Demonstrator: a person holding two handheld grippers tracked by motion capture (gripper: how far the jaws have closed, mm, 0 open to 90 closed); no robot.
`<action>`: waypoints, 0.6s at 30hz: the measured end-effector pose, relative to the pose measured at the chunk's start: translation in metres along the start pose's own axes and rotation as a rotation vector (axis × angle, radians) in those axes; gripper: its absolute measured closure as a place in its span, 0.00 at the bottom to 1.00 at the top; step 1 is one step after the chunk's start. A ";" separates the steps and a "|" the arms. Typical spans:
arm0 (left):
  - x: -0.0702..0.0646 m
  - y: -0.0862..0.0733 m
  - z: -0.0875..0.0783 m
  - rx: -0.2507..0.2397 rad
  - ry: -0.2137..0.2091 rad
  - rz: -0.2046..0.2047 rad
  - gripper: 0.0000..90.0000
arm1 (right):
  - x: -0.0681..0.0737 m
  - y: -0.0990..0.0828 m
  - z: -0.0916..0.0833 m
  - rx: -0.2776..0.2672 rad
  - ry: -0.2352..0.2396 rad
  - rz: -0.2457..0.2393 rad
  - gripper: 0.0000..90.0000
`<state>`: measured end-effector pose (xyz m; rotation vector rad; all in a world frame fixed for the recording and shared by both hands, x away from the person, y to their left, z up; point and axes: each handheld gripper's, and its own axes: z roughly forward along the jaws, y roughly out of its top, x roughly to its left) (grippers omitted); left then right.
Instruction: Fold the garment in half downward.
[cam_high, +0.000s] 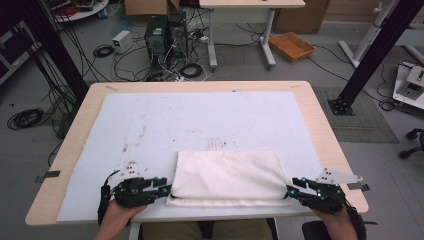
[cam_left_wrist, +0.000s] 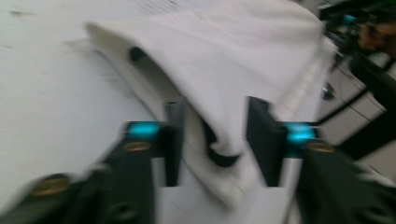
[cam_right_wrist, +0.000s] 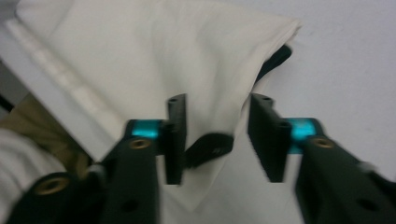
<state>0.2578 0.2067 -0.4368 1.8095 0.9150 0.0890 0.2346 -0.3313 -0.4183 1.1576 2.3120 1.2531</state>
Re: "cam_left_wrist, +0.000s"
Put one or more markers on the white foam mat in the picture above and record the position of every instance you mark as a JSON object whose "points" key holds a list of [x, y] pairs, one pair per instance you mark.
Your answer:
{"points": [[46, 93]]}

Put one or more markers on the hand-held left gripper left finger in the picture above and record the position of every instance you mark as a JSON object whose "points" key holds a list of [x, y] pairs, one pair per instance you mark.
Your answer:
{"points": [[137, 180]]}

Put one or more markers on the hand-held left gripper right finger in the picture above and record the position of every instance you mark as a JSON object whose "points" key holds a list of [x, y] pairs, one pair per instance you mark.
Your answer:
{"points": [[267, 143]]}

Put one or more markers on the white tank top black trim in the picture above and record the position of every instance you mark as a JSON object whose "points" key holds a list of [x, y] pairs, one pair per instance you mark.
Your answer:
{"points": [[233, 77]]}

